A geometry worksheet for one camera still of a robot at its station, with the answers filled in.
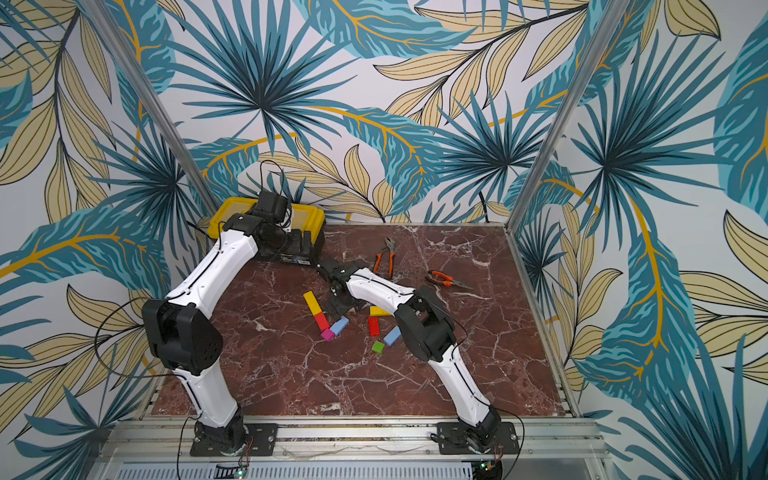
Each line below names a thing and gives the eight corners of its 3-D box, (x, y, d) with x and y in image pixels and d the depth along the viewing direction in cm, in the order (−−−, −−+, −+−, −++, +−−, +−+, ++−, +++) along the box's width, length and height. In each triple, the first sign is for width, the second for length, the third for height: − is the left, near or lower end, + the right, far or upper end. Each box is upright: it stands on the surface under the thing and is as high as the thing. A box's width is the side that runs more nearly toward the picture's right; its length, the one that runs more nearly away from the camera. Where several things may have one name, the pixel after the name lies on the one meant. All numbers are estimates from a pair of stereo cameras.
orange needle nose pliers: (425, 279, 106) (426, 275, 105) (428, 272, 108) (428, 268, 107) (470, 294, 103) (471, 291, 101) (472, 286, 105) (473, 283, 103)
